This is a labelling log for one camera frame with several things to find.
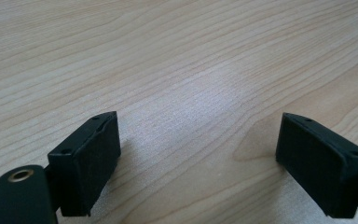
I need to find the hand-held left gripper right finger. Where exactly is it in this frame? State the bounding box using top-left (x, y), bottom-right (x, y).
top-left (275, 112), bottom-right (358, 219)

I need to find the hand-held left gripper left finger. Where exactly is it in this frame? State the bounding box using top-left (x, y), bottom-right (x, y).
top-left (47, 110), bottom-right (122, 217)

